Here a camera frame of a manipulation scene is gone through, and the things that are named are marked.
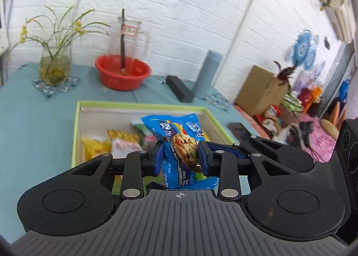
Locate yellow red label snack bag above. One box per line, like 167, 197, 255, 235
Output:
107, 129, 143, 158

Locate blue cookie packet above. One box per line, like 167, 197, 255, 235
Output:
141, 114, 219, 190

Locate green cardboard box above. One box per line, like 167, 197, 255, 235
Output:
72, 101, 234, 167

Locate brown cardboard box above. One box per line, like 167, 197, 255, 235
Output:
235, 66, 289, 116

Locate grey cylindrical bottle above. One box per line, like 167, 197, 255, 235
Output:
192, 50, 223, 98

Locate black rectangular case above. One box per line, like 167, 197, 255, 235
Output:
166, 75, 194, 103

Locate dark red plant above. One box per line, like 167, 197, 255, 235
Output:
273, 61, 297, 91

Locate red plastic basket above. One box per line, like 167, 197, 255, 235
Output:
95, 55, 152, 91

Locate black stirring stick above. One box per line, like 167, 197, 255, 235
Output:
120, 8, 126, 75

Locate blue paper fan decoration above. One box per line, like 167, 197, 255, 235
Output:
292, 30, 319, 71

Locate glass pitcher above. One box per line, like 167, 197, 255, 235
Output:
108, 16, 151, 59

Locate glass vase with plant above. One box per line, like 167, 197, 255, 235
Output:
7, 5, 111, 86

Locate wall air conditioner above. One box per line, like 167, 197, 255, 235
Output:
325, 0, 356, 44

